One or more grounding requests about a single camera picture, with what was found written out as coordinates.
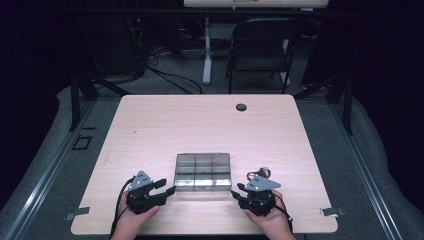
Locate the person's right hand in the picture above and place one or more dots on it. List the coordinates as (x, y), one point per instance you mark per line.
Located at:
(271, 223)

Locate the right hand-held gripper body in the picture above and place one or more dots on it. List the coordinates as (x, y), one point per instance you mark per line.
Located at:
(260, 198)

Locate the white desk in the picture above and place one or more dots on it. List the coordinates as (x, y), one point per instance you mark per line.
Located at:
(207, 50)

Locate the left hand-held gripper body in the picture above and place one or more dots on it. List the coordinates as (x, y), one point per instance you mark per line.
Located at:
(141, 196)

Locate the clear plastic compartment box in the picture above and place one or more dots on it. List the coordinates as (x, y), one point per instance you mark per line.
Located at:
(202, 171)

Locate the black folding chair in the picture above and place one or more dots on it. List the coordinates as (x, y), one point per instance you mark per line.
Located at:
(263, 36)

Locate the black round table grommet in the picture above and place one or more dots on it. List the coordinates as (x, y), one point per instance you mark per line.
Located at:
(241, 107)

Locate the aluminium floor rail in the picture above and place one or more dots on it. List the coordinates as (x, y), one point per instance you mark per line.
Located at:
(40, 190)
(370, 186)

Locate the grey tape strip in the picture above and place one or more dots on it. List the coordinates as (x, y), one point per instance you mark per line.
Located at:
(78, 212)
(332, 211)

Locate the black metal frame stand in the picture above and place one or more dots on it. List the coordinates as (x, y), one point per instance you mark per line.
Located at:
(348, 106)
(75, 100)

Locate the person's left hand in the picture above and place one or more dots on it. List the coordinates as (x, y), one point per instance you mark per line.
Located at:
(131, 221)

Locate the dark computer tower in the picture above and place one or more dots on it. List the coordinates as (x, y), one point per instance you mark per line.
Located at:
(116, 43)

